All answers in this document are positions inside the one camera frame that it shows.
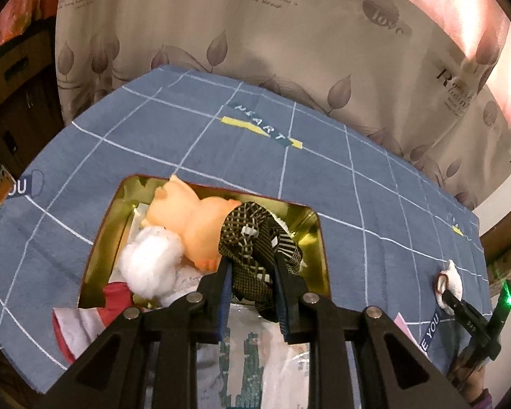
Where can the gold metal tin box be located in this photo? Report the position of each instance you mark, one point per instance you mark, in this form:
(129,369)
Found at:
(311,238)

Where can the pink card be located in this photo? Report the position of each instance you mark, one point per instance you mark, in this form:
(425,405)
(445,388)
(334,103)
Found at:
(402,323)

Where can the blue checked bed sheet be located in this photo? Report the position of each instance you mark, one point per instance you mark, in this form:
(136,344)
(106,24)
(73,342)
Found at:
(110,136)

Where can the white printed packet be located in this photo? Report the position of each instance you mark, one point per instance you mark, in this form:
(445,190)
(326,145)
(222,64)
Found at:
(187,282)

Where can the white pompom ball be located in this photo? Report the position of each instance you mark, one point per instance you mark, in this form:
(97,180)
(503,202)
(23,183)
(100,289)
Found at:
(151,260)

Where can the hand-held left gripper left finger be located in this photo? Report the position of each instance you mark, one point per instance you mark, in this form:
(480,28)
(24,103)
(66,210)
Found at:
(222,306)

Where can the green and white wipes packet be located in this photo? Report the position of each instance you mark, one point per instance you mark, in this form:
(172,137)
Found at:
(247,370)

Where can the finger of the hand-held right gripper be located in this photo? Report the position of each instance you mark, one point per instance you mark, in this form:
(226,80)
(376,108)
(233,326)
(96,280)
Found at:
(462,309)

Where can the black gold patterned cloth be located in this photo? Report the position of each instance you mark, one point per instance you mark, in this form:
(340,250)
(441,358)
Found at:
(251,238)

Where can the orange red floral cloth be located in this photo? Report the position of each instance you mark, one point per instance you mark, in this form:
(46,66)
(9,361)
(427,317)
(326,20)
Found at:
(12,21)

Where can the white sock with red trim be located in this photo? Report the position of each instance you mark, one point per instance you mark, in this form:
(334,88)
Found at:
(453,283)

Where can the orange plush toy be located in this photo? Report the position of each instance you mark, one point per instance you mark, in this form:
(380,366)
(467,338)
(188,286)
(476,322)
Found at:
(196,226)

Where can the dark wooden cabinet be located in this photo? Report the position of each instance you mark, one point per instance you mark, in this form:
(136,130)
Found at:
(17,93)

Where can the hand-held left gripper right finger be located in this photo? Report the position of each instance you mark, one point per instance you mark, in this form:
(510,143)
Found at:
(283,306)

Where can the person's right hand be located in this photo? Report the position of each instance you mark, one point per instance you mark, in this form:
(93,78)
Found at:
(473,383)

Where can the person's right forearm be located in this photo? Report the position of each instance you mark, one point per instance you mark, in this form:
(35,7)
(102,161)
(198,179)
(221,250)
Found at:
(483,399)

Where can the wooden board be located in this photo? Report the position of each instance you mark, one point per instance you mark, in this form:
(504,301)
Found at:
(509,230)

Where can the pink curtain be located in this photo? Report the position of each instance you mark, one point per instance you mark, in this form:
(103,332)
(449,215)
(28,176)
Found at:
(472,21)

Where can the red and white cloth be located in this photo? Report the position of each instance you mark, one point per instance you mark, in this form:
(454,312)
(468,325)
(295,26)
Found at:
(81,323)

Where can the beige leaf print curtain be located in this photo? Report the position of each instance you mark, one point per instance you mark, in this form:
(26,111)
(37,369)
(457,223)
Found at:
(281,30)

